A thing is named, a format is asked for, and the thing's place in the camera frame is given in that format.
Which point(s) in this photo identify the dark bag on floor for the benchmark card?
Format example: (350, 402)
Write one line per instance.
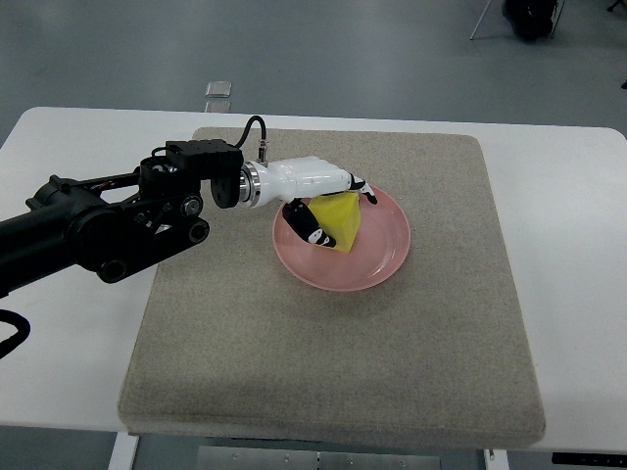
(531, 19)

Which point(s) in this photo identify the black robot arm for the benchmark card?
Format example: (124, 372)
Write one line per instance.
(119, 225)

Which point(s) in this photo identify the white table leg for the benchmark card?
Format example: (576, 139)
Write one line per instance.
(123, 452)

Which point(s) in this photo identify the yellow block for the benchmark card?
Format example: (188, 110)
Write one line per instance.
(339, 216)

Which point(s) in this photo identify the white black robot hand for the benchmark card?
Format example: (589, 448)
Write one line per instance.
(294, 180)

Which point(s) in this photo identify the metal table base plate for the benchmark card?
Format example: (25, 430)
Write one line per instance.
(222, 457)

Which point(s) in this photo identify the grey metal stand leg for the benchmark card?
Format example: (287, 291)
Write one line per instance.
(483, 25)

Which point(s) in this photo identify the clear floor outlet cover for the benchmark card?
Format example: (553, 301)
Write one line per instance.
(218, 89)

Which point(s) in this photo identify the beige fabric mat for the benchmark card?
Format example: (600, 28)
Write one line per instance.
(233, 345)

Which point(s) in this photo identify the pink plate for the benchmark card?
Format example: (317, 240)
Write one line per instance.
(381, 246)

